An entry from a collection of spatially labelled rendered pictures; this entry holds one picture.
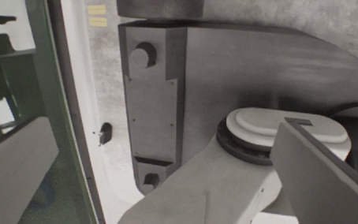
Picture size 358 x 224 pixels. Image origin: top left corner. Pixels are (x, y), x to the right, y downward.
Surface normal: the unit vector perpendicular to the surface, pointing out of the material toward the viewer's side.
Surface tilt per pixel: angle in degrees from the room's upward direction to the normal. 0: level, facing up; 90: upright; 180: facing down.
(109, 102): 0
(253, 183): 90
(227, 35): 0
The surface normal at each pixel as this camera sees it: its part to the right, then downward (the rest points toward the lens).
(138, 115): -0.19, 0.47
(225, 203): 0.03, -0.88
